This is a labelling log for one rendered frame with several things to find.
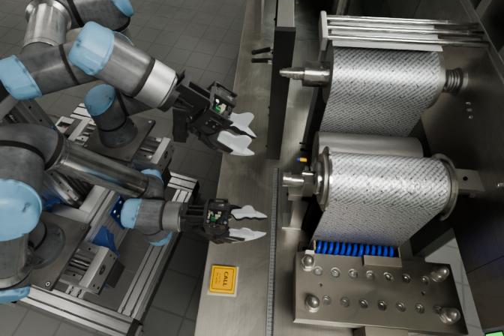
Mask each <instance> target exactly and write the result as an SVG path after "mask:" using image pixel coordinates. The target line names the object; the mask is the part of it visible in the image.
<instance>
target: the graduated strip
mask: <svg viewBox="0 0 504 336"><path fill-rule="evenodd" d="M279 177H280V168H277V167H274V172H273V187H272V203H271V232H270V248H269V264H268V293H267V309H266V324H265V336H274V321H275V281H276V259H277V239H278V198H279Z"/></svg>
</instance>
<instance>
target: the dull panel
mask: <svg viewBox="0 0 504 336"><path fill-rule="evenodd" d="M379 17H385V18H392V14H391V11H390V9H389V4H388V1H387V0H385V1H384V3H383V6H382V9H381V11H380V14H379ZM407 137H415V138H417V139H418V140H419V142H420V143H421V146H422V150H423V157H426V158H430V157H432V154H431V150H430V147H429V144H428V139H427V137H426V133H425V129H424V126H423V123H422V118H420V119H419V120H418V122H417V123H416V125H415V126H414V128H413V129H412V130H411V132H410V133H409V135H408V136H407ZM454 237H455V233H454V230H453V227H452V222H451V220H450V217H449V216H448V217H447V218H446V219H445V220H434V219H433V218H432V219H431V220H430V221H428V222H427V223H426V224H425V225H424V226H423V227H422V228H421V229H420V230H419V231H417V232H416V233H415V234H414V235H413V236H411V237H410V238H409V240H410V244H411V248H412V255H413V256H414V257H426V256H427V255H429V254H431V253H432V252H434V251H435V250H436V249H438V248H440V247H441V246H442V245H444V244H445V243H446V242H448V241H450V240H451V239H453V238H454Z"/></svg>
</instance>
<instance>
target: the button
mask: <svg viewBox="0 0 504 336"><path fill-rule="evenodd" d="M235 284H236V267H228V266H219V265H213V266H212V270H211V280H210V286H209V292H210V293H224V294H234V291H235Z"/></svg>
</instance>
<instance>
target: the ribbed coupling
mask: <svg viewBox="0 0 504 336"><path fill-rule="evenodd" d="M467 82H468V73H467V70H466V69H465V68H464V67H456V68H454V69H453V70H445V82H444V86H443V88H442V92H441V93H449V94H450V95H451V96H456V97H457V96H460V95H462V94H463V92H464V90H465V88H466V87H467Z"/></svg>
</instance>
